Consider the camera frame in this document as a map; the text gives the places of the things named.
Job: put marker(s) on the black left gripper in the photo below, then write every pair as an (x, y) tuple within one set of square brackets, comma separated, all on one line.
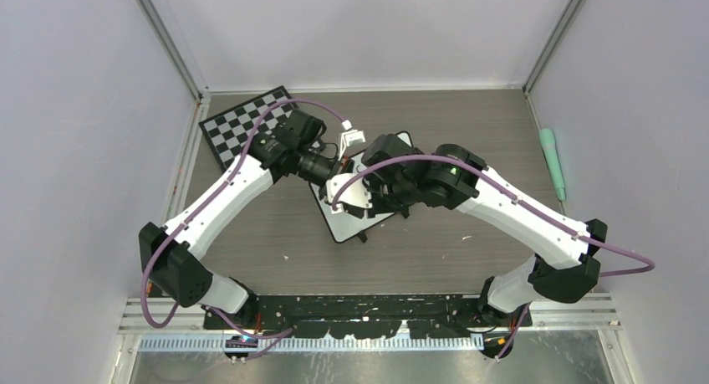
[(335, 167)]

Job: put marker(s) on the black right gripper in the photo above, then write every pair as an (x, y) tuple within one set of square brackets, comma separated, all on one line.
[(369, 181)]

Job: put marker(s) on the small black-framed whiteboard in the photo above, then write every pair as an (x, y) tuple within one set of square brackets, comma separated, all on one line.
[(342, 226)]

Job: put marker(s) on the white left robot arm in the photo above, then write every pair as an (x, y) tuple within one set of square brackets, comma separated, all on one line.
[(170, 254)]

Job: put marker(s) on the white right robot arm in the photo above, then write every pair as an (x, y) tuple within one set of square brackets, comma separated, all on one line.
[(562, 269)]

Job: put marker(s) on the black white chessboard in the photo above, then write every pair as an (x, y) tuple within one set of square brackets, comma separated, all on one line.
[(243, 126)]

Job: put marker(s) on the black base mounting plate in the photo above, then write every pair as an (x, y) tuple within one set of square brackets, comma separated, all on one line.
[(365, 316)]

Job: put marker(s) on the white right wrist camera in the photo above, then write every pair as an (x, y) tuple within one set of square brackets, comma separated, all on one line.
[(346, 189)]

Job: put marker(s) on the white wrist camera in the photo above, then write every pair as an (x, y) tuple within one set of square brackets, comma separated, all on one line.
[(346, 189), (349, 137)]

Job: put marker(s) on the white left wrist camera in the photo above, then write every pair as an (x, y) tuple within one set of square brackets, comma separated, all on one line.
[(349, 137)]

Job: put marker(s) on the mint green handle tool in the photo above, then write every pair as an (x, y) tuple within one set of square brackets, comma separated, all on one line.
[(548, 144)]

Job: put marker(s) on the white slotted cable duct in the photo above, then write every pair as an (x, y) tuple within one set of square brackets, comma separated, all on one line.
[(232, 343)]

